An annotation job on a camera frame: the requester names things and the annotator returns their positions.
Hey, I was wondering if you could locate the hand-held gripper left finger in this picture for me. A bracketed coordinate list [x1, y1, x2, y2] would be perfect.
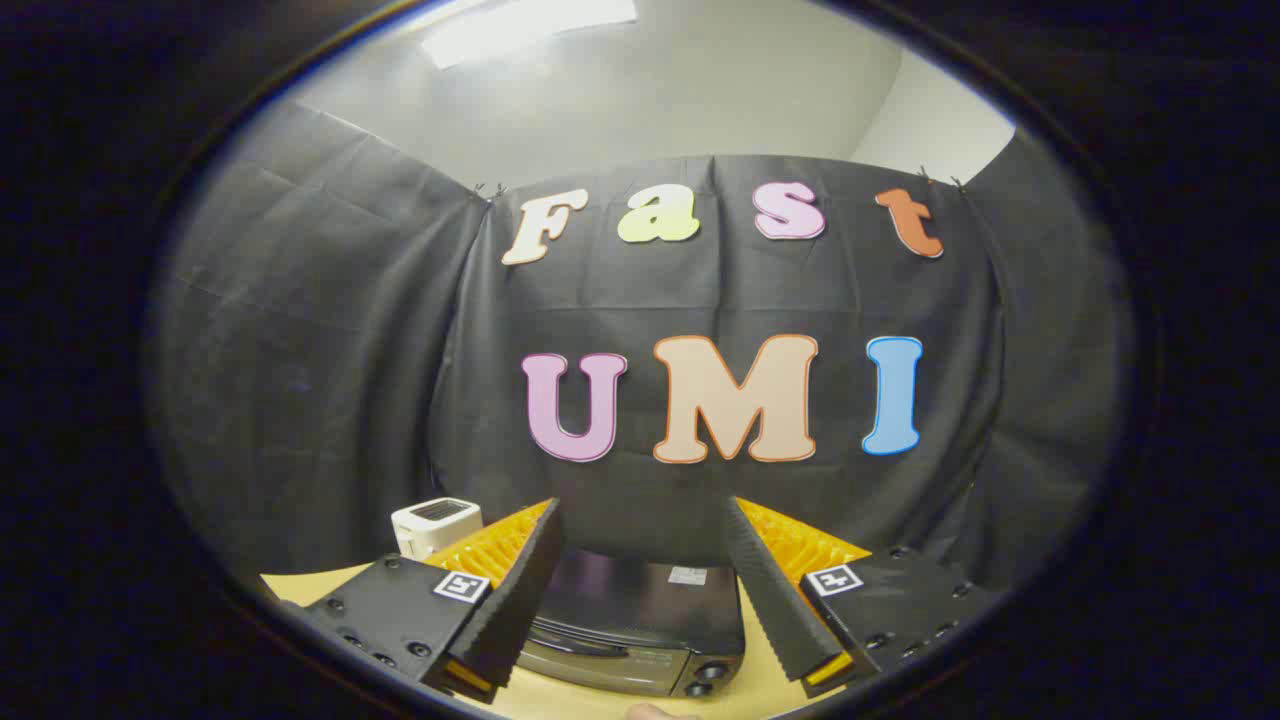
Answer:
[285, 497, 566, 706]

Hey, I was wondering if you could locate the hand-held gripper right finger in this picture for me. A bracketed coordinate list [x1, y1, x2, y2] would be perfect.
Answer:
[725, 495, 1001, 701]

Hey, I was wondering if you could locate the black toaster oven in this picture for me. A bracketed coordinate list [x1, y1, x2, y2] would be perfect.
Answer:
[515, 548, 747, 699]

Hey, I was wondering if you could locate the white pop-up toaster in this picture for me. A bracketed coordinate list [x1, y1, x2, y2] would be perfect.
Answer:
[390, 497, 483, 561]

